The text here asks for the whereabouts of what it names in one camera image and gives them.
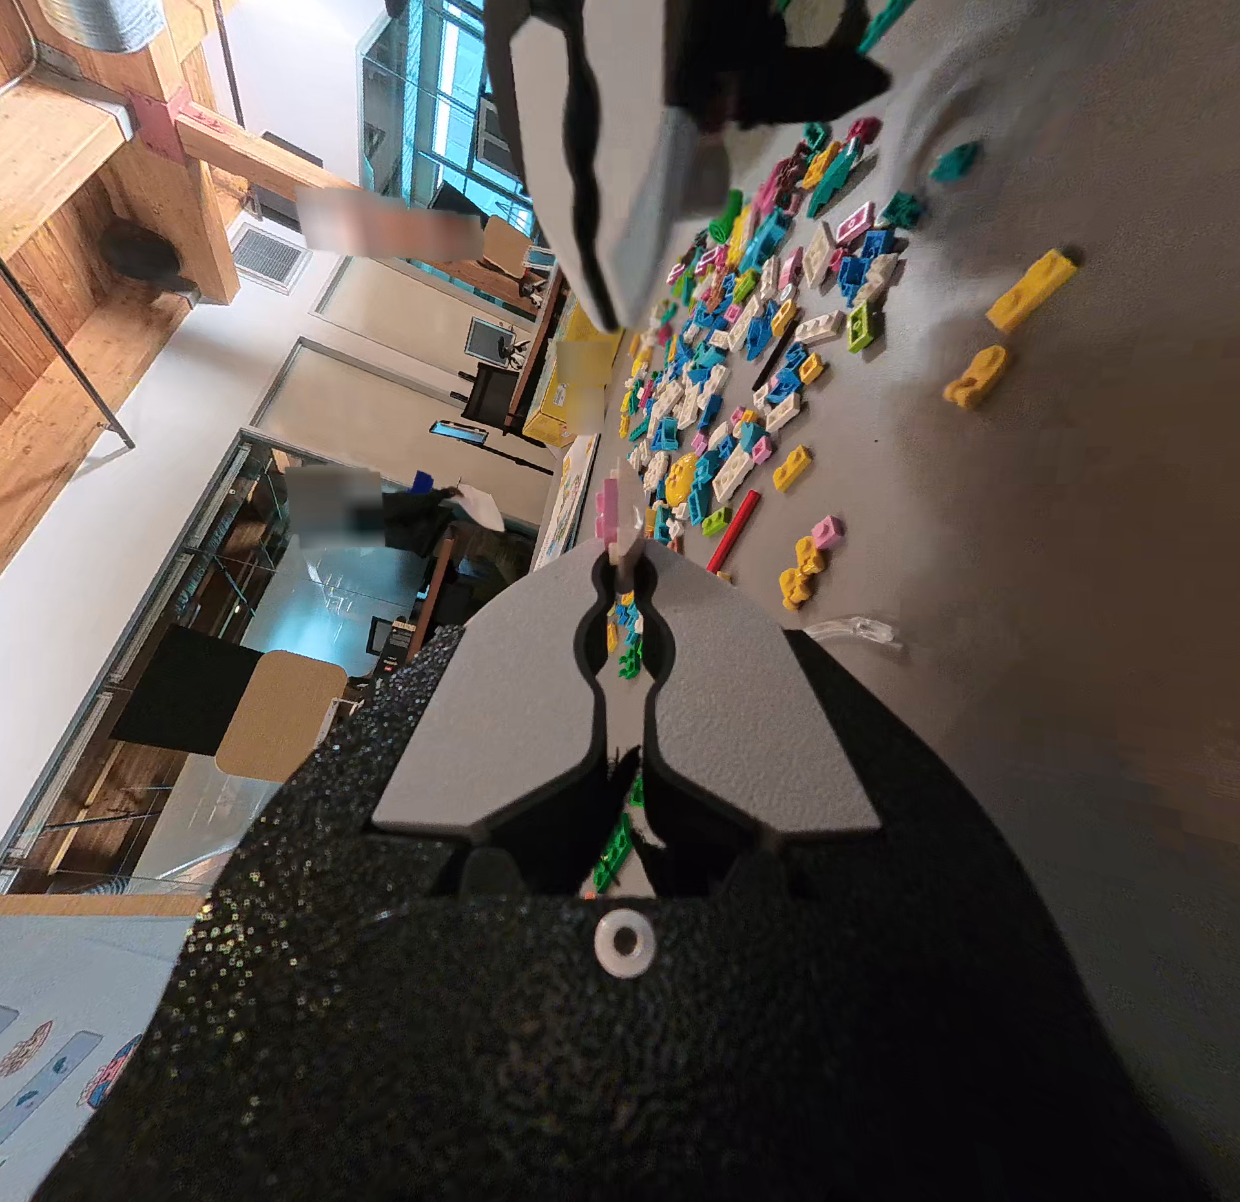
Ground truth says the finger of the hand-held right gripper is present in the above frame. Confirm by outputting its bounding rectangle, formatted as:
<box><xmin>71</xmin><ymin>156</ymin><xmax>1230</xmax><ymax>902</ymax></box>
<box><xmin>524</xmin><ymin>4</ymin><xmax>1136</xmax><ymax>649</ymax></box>
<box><xmin>481</xmin><ymin>0</ymin><xmax>778</xmax><ymax>333</ymax></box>

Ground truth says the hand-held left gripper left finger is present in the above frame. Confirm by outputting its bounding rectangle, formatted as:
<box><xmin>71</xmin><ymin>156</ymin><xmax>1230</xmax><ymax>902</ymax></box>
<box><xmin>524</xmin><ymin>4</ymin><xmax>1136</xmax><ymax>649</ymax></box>
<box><xmin>370</xmin><ymin>542</ymin><xmax>616</xmax><ymax>843</ymax></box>

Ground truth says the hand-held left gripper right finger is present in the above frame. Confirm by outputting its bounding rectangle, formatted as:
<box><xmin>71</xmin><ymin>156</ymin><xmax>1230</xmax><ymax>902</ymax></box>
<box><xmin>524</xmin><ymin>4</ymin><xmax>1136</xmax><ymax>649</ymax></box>
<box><xmin>633</xmin><ymin>542</ymin><xmax>883</xmax><ymax>840</ymax></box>

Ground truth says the pink and white lego assembly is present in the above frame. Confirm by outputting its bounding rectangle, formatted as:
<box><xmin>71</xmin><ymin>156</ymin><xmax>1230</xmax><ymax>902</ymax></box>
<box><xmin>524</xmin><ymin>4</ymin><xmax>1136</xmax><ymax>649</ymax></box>
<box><xmin>596</xmin><ymin>460</ymin><xmax>648</xmax><ymax>583</ymax></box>

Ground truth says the pile of colourful lego bricks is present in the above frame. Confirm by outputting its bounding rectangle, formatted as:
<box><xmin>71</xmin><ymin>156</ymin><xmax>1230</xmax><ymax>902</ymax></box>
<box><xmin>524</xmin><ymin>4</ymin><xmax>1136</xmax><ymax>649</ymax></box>
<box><xmin>606</xmin><ymin>117</ymin><xmax>926</xmax><ymax>680</ymax></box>

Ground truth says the yellow lego piece cluster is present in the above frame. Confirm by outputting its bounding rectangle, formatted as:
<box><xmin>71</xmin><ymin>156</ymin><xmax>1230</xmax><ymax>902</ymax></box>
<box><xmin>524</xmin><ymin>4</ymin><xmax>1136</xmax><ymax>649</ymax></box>
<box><xmin>778</xmin><ymin>537</ymin><xmax>828</xmax><ymax>612</ymax></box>

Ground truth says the green lego plate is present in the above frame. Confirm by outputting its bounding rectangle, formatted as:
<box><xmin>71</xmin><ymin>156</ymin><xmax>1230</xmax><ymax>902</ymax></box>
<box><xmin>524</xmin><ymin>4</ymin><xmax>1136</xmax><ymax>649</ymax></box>
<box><xmin>591</xmin><ymin>776</ymin><xmax>646</xmax><ymax>895</ymax></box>

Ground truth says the red lego bar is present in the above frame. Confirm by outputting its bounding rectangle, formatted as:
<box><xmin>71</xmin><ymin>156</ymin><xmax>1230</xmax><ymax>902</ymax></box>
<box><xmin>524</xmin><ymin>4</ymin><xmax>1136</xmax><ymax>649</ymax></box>
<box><xmin>706</xmin><ymin>490</ymin><xmax>763</xmax><ymax>576</ymax></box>

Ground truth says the lego instruction booklet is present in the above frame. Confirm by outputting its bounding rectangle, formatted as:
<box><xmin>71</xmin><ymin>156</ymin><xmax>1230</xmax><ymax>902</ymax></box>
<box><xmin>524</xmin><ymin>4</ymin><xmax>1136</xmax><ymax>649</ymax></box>
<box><xmin>531</xmin><ymin>433</ymin><xmax>604</xmax><ymax>572</ymax></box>

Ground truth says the long teal lego plate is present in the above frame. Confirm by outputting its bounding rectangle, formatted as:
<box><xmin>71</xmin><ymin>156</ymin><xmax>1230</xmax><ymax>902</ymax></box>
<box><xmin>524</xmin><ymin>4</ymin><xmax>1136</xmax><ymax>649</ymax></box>
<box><xmin>856</xmin><ymin>0</ymin><xmax>928</xmax><ymax>57</ymax></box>

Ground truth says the rounded yellow lego piece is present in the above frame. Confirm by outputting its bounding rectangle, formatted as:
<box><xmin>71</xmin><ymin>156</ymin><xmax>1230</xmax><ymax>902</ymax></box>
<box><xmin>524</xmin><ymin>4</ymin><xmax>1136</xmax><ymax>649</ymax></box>
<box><xmin>943</xmin><ymin>344</ymin><xmax>1011</xmax><ymax>410</ymax></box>

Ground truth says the long yellow lego brick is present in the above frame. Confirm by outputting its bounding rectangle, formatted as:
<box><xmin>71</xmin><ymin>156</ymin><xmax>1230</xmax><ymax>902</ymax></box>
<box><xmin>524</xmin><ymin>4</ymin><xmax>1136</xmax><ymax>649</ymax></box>
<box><xmin>986</xmin><ymin>247</ymin><xmax>1081</xmax><ymax>336</ymax></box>

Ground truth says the clear plastic bag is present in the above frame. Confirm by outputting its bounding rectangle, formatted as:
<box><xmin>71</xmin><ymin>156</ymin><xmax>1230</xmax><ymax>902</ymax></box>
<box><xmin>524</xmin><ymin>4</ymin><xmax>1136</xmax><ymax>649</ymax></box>
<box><xmin>801</xmin><ymin>615</ymin><xmax>904</xmax><ymax>653</ymax></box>

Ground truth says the tan chair back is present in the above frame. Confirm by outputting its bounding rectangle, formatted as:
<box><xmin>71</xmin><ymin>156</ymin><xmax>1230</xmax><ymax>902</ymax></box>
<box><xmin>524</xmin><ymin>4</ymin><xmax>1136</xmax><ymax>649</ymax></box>
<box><xmin>216</xmin><ymin>650</ymin><xmax>348</xmax><ymax>785</ymax></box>

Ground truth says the yellow cardboard box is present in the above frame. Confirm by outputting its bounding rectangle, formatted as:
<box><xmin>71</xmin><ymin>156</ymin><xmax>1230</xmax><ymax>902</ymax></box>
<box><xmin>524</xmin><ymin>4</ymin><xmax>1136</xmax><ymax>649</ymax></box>
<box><xmin>521</xmin><ymin>296</ymin><xmax>626</xmax><ymax>450</ymax></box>

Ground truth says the black office chair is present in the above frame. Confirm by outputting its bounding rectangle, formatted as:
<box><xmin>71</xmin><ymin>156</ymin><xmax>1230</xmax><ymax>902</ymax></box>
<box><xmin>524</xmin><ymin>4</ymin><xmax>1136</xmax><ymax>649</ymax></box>
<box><xmin>456</xmin><ymin>359</ymin><xmax>524</xmax><ymax>437</ymax></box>

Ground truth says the black panel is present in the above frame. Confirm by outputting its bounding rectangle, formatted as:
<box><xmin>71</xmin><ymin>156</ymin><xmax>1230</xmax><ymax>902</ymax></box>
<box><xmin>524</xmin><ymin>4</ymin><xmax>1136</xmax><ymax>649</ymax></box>
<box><xmin>108</xmin><ymin>625</ymin><xmax>264</xmax><ymax>759</ymax></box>

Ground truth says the black round fixture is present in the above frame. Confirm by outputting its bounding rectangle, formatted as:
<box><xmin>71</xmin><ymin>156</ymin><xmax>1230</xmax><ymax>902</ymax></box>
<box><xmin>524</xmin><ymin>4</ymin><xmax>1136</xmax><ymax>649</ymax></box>
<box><xmin>100</xmin><ymin>221</ymin><xmax>200</xmax><ymax>297</ymax></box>

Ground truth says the printed sticker sheet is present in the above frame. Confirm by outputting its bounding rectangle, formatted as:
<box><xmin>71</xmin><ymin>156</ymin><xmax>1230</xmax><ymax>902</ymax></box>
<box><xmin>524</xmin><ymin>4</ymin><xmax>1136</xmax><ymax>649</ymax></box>
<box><xmin>0</xmin><ymin>916</ymin><xmax>200</xmax><ymax>1193</ymax></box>

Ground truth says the wooden beam structure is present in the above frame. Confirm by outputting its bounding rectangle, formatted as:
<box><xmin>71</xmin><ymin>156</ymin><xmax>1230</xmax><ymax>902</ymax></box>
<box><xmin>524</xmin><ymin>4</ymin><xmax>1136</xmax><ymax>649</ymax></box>
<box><xmin>0</xmin><ymin>0</ymin><xmax>370</xmax><ymax>573</ymax></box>

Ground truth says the white wall vent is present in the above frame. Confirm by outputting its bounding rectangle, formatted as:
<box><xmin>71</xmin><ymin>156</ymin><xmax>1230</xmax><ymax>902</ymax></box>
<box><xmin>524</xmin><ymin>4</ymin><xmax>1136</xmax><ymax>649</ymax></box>
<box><xmin>228</xmin><ymin>221</ymin><xmax>313</xmax><ymax>296</ymax></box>

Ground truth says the silver metal duct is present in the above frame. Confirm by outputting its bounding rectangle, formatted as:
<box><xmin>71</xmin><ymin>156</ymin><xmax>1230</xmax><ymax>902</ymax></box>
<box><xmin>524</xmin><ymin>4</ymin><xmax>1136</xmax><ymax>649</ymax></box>
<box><xmin>20</xmin><ymin>0</ymin><xmax>168</xmax><ymax>54</ymax></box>

